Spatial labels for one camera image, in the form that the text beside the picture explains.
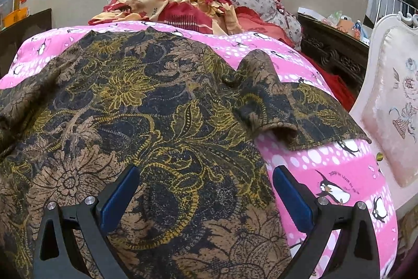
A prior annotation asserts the pink penguin bed sheet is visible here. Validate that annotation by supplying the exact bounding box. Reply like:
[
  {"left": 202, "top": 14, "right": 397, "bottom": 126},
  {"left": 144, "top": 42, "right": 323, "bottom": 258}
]
[{"left": 1, "top": 21, "right": 397, "bottom": 278}]

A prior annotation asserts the metal stair railing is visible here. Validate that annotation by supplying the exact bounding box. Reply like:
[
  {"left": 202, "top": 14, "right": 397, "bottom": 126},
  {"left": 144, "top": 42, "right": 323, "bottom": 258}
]
[{"left": 370, "top": 0, "right": 417, "bottom": 24}]

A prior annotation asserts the pink upholstered white headboard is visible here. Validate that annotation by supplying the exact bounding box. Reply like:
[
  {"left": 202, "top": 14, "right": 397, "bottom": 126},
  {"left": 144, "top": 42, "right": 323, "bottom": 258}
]
[{"left": 350, "top": 13, "right": 417, "bottom": 210}]

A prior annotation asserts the dark wooden side table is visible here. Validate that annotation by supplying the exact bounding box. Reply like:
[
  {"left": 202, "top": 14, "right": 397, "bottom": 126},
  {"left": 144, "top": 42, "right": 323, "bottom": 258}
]
[{"left": 0, "top": 8, "right": 53, "bottom": 76}]

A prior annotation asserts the orange box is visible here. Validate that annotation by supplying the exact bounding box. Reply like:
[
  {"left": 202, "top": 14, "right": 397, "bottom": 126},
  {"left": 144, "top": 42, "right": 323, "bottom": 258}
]
[{"left": 3, "top": 7, "right": 29, "bottom": 28}]

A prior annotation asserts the red beige floral blanket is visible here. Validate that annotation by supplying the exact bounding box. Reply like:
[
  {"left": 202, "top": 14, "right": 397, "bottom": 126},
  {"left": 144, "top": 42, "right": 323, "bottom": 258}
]
[{"left": 89, "top": 0, "right": 244, "bottom": 35}]

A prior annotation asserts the dark floral patterned garment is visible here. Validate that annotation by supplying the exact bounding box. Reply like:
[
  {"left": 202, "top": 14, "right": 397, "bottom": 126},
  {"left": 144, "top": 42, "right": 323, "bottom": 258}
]
[{"left": 1, "top": 28, "right": 365, "bottom": 278}]

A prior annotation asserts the dark carved wooden cabinet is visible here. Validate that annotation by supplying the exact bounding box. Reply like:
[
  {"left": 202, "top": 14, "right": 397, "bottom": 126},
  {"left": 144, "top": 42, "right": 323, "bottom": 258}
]
[{"left": 298, "top": 14, "right": 368, "bottom": 97}]

